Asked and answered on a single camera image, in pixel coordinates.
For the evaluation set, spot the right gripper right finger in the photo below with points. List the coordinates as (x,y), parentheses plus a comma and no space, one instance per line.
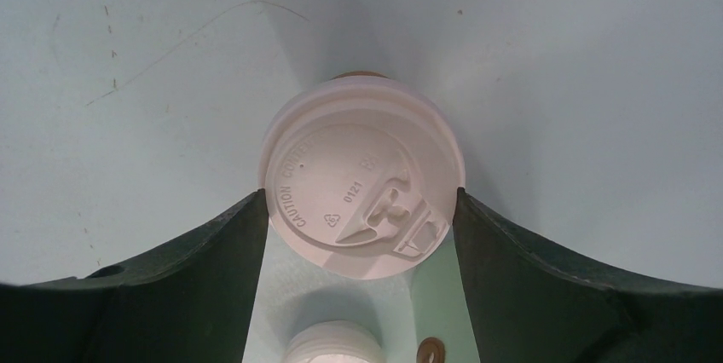
(532,300)

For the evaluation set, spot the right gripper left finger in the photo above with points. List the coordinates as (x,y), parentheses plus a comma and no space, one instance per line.
(187,300)

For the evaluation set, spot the stack of white lids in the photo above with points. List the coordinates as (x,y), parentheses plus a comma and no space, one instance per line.
(334,341)

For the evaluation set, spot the white coffee cup lid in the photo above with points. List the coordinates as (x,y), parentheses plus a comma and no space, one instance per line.
(361,176)

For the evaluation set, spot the green cylindrical container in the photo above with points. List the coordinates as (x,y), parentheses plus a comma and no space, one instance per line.
(442,321)

